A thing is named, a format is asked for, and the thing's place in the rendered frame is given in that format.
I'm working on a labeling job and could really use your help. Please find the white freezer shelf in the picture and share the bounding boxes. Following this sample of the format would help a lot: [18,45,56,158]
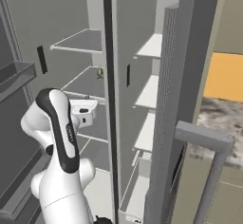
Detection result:
[133,112,157,154]
[133,32,163,60]
[133,74,159,110]

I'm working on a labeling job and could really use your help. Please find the beige base cupboards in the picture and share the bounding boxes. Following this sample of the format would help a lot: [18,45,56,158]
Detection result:
[170,153,243,224]

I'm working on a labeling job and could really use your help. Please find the grey ribbed fridge door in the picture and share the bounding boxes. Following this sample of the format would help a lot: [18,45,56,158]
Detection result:
[143,0,223,224]

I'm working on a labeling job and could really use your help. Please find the white freezer drawer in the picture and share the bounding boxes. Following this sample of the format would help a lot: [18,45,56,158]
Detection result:
[117,151,154,224]

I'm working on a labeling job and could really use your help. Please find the green bell pepper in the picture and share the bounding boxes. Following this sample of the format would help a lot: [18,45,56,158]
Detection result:
[96,66,105,81]

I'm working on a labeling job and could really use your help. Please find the grey fridge shelf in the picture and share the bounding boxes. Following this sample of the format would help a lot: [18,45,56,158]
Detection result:
[76,120,110,156]
[49,28,104,54]
[61,65,107,104]

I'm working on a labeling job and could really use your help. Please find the beige wall cupboard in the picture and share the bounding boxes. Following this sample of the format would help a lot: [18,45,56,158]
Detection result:
[214,0,243,55]

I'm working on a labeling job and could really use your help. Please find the grey bar door handle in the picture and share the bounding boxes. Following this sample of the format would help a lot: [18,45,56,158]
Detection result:
[174,121,236,224]

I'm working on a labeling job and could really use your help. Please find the grey fridge door with bin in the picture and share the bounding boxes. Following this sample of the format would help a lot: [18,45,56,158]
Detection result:
[0,0,51,224]

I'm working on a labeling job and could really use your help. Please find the grey door bin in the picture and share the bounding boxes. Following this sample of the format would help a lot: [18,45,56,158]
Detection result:
[0,60,37,104]

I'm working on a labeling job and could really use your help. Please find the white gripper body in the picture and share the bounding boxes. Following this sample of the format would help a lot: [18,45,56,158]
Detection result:
[68,98,100,118]

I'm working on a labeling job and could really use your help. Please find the grey side-by-side fridge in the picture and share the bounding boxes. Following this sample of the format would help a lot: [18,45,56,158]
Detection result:
[0,0,222,224]

